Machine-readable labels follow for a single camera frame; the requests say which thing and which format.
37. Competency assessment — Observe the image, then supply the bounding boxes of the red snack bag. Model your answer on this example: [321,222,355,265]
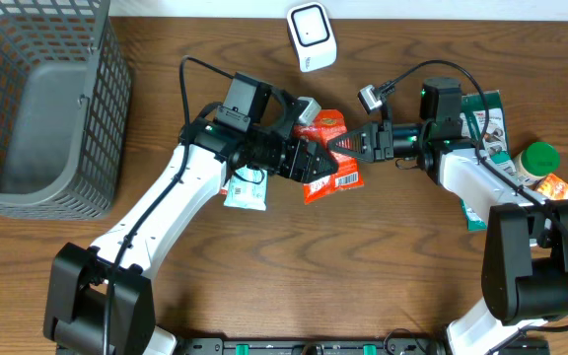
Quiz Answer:
[294,109,365,204]

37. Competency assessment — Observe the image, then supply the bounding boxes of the white small packet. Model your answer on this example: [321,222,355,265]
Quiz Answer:
[221,167,268,211]

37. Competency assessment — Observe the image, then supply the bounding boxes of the green white 3M package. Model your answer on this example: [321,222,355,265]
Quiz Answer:
[459,90,515,233]

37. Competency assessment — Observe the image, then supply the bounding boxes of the green lid jar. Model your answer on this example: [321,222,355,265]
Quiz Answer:
[513,142,560,186]

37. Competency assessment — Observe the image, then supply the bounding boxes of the orange Kleenex tissue pack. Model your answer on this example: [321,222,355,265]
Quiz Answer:
[535,174,568,200]

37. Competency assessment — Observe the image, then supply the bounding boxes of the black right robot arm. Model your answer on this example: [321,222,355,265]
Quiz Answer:
[328,109,568,354]

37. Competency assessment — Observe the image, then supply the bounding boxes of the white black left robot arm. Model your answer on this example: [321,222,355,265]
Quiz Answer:
[43,73,338,354]

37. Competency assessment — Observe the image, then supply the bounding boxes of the white barcode scanner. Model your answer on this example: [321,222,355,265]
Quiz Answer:
[286,1,337,73]

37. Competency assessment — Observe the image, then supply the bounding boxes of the grey mesh basket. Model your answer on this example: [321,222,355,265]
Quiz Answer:
[0,0,133,220]

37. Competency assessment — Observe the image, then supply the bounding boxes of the black mounting rail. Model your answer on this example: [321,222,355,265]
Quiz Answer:
[165,336,551,355]

